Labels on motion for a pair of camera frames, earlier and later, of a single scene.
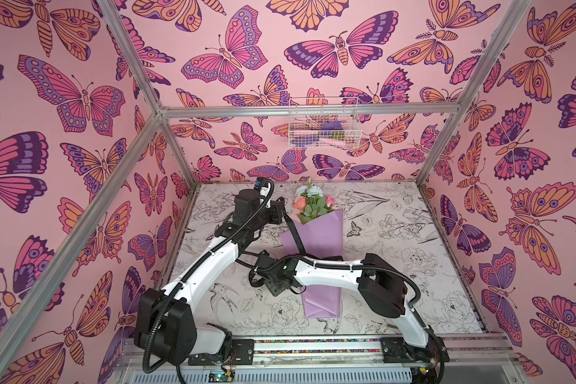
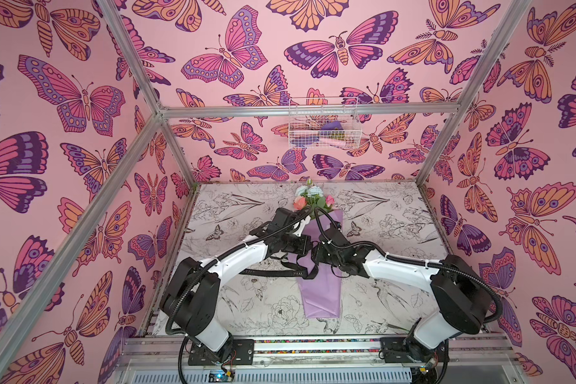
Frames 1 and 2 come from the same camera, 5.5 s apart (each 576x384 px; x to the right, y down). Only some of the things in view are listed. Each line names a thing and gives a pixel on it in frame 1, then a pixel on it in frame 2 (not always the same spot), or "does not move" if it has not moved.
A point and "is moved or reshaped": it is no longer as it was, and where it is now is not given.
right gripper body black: x=270 y=282 -> x=324 y=252
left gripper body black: x=262 y=218 -> x=291 y=244
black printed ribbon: x=330 y=258 is moved or reshaped
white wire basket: x=324 y=123 does not move
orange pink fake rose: x=300 y=202 does not move
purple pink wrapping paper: x=320 y=236 does not move
